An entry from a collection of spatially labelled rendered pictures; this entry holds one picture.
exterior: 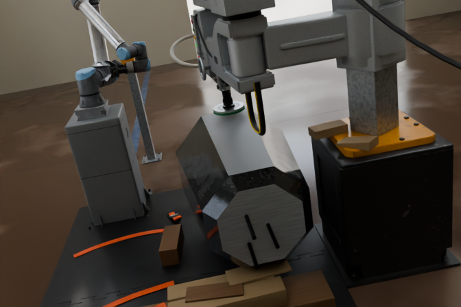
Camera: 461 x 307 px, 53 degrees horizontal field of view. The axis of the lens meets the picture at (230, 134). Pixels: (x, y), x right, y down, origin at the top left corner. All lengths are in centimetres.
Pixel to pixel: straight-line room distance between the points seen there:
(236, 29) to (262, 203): 86
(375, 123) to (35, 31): 804
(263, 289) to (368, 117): 106
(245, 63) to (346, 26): 53
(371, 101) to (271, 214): 80
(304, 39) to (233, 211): 92
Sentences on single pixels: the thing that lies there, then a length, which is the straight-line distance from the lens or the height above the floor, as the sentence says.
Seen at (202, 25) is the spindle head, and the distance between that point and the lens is 295.
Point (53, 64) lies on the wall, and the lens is 986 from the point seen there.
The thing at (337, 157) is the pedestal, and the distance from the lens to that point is 251.
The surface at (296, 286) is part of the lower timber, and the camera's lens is 266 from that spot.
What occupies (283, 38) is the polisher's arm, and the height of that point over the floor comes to 138.
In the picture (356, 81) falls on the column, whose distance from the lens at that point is 260.
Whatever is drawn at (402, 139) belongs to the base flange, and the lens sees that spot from 257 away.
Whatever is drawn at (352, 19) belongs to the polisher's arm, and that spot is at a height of 142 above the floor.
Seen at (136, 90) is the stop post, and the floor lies 74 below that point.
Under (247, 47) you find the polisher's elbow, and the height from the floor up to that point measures 137.
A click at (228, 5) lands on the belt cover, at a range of 222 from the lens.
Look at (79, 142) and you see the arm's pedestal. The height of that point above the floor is 71.
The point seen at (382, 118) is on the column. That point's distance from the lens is 262.
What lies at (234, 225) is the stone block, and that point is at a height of 57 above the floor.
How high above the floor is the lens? 180
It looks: 21 degrees down
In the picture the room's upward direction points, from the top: 10 degrees counter-clockwise
